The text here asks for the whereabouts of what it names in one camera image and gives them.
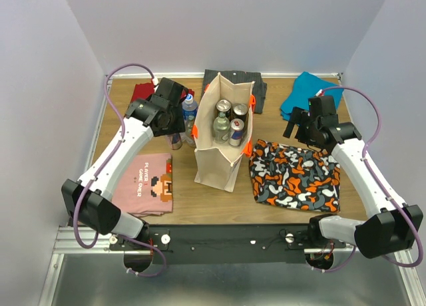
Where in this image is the folded red shirt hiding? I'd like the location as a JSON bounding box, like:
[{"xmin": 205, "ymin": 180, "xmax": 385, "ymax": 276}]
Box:
[{"xmin": 130, "ymin": 82, "xmax": 194, "ymax": 102}]

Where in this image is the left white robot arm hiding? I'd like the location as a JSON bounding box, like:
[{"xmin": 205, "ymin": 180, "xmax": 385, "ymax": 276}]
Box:
[{"xmin": 61, "ymin": 78, "xmax": 188, "ymax": 249}]

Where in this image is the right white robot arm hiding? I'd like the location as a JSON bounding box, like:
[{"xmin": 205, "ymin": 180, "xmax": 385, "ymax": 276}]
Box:
[{"xmin": 284, "ymin": 96, "xmax": 423, "ymax": 259}]

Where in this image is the aluminium table frame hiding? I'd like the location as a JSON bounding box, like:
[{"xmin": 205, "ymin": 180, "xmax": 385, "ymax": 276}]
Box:
[{"xmin": 37, "ymin": 71, "xmax": 417, "ymax": 306}]

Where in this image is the blue cap bottle front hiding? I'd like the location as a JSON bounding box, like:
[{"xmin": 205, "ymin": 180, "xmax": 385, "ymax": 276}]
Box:
[{"xmin": 182, "ymin": 94, "xmax": 198, "ymax": 122}]

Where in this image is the folded pink graphic shirt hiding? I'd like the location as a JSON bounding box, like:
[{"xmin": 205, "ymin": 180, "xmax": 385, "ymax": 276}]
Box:
[{"xmin": 112, "ymin": 153, "xmax": 173, "ymax": 218}]

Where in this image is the silver can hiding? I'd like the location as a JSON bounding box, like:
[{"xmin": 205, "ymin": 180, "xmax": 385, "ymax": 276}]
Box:
[
  {"xmin": 216, "ymin": 99, "xmax": 232, "ymax": 120},
  {"xmin": 232, "ymin": 103, "xmax": 248, "ymax": 122}
]

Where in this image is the silver top can right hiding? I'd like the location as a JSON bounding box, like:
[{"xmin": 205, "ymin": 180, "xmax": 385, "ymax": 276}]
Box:
[{"xmin": 232, "ymin": 103, "xmax": 248, "ymax": 122}]

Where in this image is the folded dark grey garment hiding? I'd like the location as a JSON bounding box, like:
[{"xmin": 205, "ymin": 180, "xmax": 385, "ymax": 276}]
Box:
[{"xmin": 201, "ymin": 69, "xmax": 267, "ymax": 114}]

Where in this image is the silver top can left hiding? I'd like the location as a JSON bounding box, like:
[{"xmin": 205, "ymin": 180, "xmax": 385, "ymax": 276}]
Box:
[{"xmin": 216, "ymin": 99, "xmax": 232, "ymax": 120}]

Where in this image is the orange camouflage folded garment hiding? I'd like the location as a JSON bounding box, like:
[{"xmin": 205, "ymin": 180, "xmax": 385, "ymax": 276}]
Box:
[{"xmin": 249, "ymin": 139, "xmax": 341, "ymax": 213}]

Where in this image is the folded teal shirt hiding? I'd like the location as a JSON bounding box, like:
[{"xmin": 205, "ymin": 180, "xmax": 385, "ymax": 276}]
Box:
[{"xmin": 280, "ymin": 72, "xmax": 337, "ymax": 120}]

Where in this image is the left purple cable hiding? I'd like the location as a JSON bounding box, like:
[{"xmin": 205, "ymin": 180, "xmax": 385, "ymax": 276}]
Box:
[{"xmin": 72, "ymin": 63, "xmax": 160, "ymax": 250}]

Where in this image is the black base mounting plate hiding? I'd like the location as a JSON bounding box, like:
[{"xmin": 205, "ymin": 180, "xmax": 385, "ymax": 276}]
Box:
[{"xmin": 109, "ymin": 223, "xmax": 347, "ymax": 265}]

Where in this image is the beige canvas tote bag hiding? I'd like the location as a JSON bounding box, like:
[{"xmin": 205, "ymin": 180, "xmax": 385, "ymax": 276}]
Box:
[{"xmin": 192, "ymin": 74, "xmax": 256, "ymax": 192}]

